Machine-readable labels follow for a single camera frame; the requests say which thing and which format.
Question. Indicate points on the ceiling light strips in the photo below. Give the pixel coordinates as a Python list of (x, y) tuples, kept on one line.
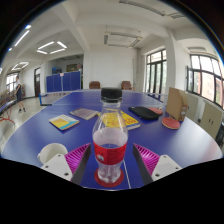
[(46, 45)]

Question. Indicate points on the clear red-labelled water bottle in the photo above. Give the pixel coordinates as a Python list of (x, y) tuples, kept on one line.
[(110, 146)]

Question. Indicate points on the grey thin booklet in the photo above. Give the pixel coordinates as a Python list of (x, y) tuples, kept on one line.
[(84, 113)]

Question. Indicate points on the cream storage cabinet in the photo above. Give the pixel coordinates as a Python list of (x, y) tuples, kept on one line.
[(210, 120), (194, 105)]

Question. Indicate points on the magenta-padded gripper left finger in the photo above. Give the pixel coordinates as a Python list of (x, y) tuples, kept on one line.
[(77, 159)]

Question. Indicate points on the ceiling air conditioner unit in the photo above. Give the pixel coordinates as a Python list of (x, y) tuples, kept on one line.
[(122, 40)]

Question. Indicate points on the white mug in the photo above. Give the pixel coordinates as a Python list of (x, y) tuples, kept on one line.
[(50, 151)]

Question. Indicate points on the folded blue table tennis tables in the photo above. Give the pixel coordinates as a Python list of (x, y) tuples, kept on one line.
[(63, 81)]

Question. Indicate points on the dark brown door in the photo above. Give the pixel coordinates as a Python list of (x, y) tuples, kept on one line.
[(37, 82)]

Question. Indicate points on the yellow and blue book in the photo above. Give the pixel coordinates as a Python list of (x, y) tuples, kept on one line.
[(64, 122)]

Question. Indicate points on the black-framed windows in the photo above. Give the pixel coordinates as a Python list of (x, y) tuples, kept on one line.
[(206, 80)]

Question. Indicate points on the black paddle case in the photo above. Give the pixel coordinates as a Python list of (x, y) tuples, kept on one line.
[(143, 113)]

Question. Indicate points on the large yellow book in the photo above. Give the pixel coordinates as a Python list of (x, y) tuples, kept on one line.
[(131, 121)]

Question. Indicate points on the red table tennis paddle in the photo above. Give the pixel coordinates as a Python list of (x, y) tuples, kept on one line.
[(157, 110), (171, 123)]

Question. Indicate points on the brown cardboard box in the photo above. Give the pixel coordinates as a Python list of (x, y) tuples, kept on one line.
[(176, 104)]

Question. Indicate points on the black-framed glass doors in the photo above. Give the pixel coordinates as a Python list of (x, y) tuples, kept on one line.
[(156, 71)]

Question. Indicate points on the brown armchair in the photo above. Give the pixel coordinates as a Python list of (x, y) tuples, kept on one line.
[(126, 85), (94, 85)]

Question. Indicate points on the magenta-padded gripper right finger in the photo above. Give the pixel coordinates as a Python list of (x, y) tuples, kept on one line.
[(146, 159)]

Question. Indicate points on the red-legged table tennis table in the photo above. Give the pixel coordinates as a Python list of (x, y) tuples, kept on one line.
[(6, 105)]

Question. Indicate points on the person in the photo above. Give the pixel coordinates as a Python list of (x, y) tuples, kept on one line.
[(19, 93)]

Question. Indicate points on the glossy blue table tennis table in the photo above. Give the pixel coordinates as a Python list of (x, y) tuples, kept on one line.
[(53, 98)]

